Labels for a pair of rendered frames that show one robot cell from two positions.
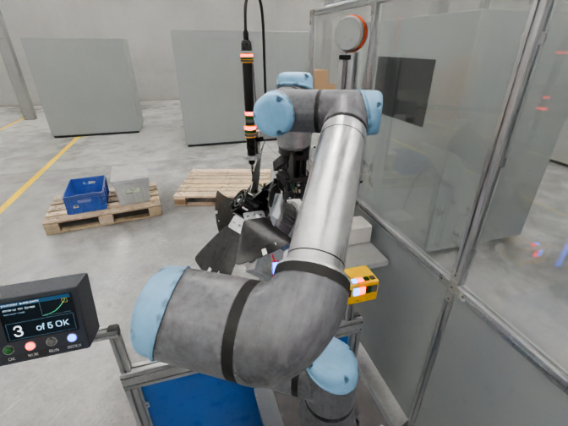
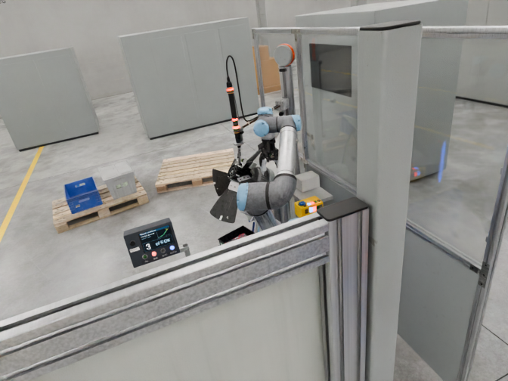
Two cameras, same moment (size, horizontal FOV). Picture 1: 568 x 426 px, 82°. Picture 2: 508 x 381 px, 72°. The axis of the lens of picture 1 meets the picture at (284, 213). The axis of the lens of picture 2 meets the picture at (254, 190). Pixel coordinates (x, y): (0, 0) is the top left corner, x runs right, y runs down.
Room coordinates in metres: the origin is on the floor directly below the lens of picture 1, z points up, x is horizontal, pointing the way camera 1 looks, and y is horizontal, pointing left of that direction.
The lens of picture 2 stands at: (-1.00, 0.15, 2.23)
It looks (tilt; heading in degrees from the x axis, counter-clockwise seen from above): 27 degrees down; 358
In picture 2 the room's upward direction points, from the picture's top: 8 degrees counter-clockwise
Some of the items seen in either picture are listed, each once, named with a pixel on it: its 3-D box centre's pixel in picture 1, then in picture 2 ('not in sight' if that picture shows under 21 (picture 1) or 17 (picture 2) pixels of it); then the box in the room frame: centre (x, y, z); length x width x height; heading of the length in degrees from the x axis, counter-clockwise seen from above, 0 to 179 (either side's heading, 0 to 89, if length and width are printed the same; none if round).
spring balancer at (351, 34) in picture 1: (351, 34); (284, 54); (1.79, -0.32, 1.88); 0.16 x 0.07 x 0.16; 51
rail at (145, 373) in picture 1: (252, 347); not in sight; (0.85, 0.12, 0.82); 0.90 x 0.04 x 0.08; 106
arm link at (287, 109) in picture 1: (288, 111); (265, 125); (0.62, -0.01, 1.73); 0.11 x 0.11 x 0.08; 72
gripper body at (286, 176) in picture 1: (294, 172); (270, 148); (0.72, -0.02, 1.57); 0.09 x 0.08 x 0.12; 16
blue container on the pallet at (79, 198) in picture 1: (87, 193); (82, 194); (3.53, 2.34, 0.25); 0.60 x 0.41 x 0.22; 23
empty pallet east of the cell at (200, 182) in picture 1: (226, 185); (198, 168); (4.21, 0.80, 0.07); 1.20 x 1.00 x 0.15; 90
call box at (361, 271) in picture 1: (352, 286); (308, 208); (0.96, -0.26, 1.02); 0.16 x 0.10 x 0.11; 106
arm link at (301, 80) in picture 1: (293, 101); (265, 119); (0.72, -0.02, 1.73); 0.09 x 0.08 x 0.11; 163
